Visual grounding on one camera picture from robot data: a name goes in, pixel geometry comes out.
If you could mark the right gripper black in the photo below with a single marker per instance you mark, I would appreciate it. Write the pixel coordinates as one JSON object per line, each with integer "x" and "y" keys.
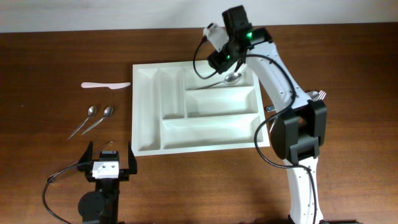
{"x": 218, "y": 60}

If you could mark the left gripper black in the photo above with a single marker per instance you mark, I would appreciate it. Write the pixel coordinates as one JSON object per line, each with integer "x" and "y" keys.
{"x": 85, "y": 163}

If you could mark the metal tablespoon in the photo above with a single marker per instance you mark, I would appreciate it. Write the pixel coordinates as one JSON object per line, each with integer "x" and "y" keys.
{"x": 229, "y": 79}

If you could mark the metal fork with blue sheen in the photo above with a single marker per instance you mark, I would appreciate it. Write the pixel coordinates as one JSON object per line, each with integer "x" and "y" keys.
{"x": 271, "y": 125}

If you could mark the metal tablespoon crosswise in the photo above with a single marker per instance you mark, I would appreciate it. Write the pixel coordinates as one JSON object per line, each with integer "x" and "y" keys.
{"x": 311, "y": 94}

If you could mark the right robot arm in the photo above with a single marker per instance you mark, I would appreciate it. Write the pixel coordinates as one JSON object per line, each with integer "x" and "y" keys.
{"x": 300, "y": 122}

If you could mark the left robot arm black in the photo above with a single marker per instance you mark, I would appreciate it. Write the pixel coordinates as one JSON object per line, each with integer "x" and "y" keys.
{"x": 101, "y": 205}

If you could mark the thin metal utensil near gripper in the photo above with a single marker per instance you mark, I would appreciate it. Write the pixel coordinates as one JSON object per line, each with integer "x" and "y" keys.
{"x": 93, "y": 154}

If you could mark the small metal teaspoon right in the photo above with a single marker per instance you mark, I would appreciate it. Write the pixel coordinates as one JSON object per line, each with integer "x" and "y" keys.
{"x": 107, "y": 113}

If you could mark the small metal teaspoon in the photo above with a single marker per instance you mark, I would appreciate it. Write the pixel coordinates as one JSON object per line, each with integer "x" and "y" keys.
{"x": 91, "y": 112}
{"x": 107, "y": 113}

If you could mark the small metal teaspoon left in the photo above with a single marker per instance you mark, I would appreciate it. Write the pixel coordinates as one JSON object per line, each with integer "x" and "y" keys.
{"x": 91, "y": 112}

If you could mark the white plastic cutlery tray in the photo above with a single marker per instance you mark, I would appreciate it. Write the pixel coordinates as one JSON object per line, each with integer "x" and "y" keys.
{"x": 174, "y": 111}

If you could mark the pale pink plastic knife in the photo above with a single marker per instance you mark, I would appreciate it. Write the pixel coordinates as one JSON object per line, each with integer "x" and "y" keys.
{"x": 112, "y": 86}

